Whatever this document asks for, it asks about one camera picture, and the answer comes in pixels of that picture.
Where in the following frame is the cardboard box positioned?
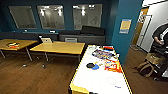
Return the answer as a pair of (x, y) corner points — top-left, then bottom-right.
(145, 52), (166, 66)

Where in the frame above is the orange flat box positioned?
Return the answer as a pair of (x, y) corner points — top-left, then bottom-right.
(102, 45), (115, 51)

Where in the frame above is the orange snack bag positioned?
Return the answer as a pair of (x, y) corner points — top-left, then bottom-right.
(103, 58), (122, 74)

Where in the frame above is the blue round paddle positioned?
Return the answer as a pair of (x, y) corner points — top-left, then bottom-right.
(91, 63), (101, 71)

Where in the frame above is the yellow wall sign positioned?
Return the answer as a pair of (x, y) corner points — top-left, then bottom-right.
(118, 18), (133, 35)

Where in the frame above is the open silver laptop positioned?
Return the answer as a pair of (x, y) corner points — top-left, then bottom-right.
(39, 36), (54, 45)

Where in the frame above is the colourful game box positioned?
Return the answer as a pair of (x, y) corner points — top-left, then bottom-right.
(91, 48), (120, 61)

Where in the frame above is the brown backpack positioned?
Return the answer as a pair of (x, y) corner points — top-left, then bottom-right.
(136, 61), (155, 79)

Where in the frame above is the long wooden table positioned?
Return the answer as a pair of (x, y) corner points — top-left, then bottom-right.
(0, 38), (40, 62)
(28, 40), (87, 63)

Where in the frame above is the glass wall window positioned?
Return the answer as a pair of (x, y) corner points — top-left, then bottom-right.
(72, 2), (104, 31)
(7, 5), (38, 30)
(36, 3), (66, 31)

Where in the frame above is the dark low bench seat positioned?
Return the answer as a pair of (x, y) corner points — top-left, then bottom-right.
(0, 30), (60, 42)

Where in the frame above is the yellow-legged gaming table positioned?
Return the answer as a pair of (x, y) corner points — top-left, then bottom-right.
(67, 44), (134, 94)

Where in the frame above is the red and black object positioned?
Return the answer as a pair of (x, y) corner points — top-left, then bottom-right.
(5, 41), (21, 50)

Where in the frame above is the wooden door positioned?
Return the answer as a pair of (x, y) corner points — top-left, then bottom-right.
(131, 7), (150, 52)

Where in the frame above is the black wheeled cart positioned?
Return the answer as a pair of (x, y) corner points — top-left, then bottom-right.
(149, 46), (168, 82)

